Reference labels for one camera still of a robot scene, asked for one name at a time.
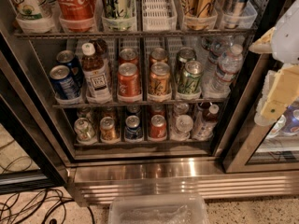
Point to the gold can top shelf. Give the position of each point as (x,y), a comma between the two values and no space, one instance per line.
(197,13)

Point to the blue pepsi can bottom rear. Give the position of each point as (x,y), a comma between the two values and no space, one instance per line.
(133,110)

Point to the water bottle middle rear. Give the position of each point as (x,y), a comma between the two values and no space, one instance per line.
(215,45)

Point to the red coke can bottom rear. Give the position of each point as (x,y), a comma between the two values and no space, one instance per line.
(157,110)

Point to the orange can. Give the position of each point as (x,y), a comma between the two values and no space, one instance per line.
(159,79)
(109,111)
(158,55)
(108,129)

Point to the large coca-cola can top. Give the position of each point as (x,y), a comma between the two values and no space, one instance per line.
(77,15)

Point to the left fridge door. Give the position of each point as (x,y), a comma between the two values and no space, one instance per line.
(35,160)

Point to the blue can behind right door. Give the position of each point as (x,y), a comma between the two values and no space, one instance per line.
(291,126)

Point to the blue pepsi can bottom front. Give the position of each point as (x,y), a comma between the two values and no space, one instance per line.
(133,129)

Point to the tea bottle middle rear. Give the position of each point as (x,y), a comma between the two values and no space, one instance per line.
(102,49)

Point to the water bottle middle front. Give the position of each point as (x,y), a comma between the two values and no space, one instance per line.
(229,64)

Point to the red coke can middle rear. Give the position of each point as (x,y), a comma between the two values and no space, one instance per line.
(128,56)

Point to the tea bottle bottom shelf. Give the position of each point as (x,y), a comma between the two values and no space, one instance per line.
(205,123)

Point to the green can top shelf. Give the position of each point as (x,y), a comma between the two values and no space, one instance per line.
(118,15)

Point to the clear water bottle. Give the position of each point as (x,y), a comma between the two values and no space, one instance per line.
(182,127)
(180,109)

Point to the clear plastic bin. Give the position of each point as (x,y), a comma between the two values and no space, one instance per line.
(159,209)

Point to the orange can bottom front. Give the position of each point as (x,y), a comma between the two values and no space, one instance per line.
(108,129)

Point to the clear water bottle bottom rear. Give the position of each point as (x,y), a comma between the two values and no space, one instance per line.
(180,109)

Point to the green white can bottom front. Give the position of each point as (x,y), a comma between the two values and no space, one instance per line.
(84,129)

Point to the blue pepsi can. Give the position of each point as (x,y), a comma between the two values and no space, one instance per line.
(133,129)
(133,110)

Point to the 7up can top shelf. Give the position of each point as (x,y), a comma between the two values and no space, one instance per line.
(33,9)

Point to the green white can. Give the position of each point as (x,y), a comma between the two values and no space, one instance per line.
(84,129)
(85,112)

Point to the green can middle front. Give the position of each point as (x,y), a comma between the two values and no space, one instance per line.
(190,78)

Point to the orange can bottom rear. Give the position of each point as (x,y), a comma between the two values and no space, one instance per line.
(109,111)

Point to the orange can middle front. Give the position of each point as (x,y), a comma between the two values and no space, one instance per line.
(159,79)

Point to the red coke can bottom front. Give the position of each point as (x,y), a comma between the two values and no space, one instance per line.
(157,128)

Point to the red coke can middle front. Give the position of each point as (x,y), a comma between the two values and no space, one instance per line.
(129,81)

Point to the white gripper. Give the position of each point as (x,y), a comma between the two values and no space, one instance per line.
(288,39)

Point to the tea bottle middle front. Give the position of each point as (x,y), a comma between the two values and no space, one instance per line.
(95,71)

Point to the green white can bottom rear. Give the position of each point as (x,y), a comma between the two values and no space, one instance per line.
(85,112)

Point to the blue can middle rear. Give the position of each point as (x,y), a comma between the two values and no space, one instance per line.
(68,58)

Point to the right glass fridge door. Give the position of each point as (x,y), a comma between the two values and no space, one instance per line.
(239,136)

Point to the blue can middle front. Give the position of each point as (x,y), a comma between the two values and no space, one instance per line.
(63,83)

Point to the green can middle rear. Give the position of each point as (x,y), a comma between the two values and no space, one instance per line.
(184,55)

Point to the red coke can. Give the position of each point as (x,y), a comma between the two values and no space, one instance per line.
(129,81)
(128,56)
(157,128)
(157,110)

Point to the silver can top shelf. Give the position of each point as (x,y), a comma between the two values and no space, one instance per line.
(232,10)

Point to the orange can middle rear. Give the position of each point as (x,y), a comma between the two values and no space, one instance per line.
(158,55)

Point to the clear water bottle bottom front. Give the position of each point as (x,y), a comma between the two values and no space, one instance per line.
(182,127)

